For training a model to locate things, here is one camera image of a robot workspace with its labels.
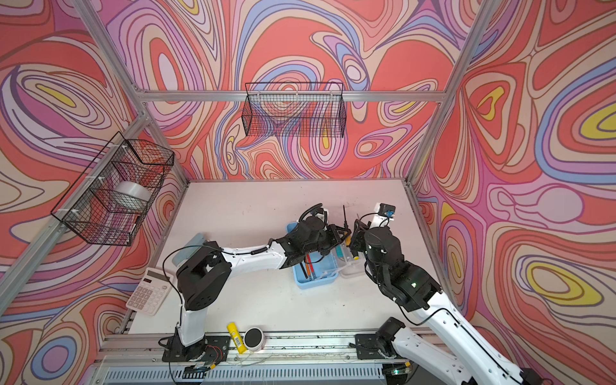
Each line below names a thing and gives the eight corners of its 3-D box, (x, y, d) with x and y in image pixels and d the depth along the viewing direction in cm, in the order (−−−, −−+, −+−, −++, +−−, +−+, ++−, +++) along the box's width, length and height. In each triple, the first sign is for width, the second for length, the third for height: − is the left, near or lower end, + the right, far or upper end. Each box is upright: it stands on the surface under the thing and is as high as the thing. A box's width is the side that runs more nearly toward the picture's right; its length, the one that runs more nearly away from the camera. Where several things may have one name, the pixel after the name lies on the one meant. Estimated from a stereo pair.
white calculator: (126, 314, 81) (122, 312, 79) (147, 270, 91) (143, 267, 89) (160, 314, 81) (156, 312, 79) (176, 270, 91) (174, 267, 89)
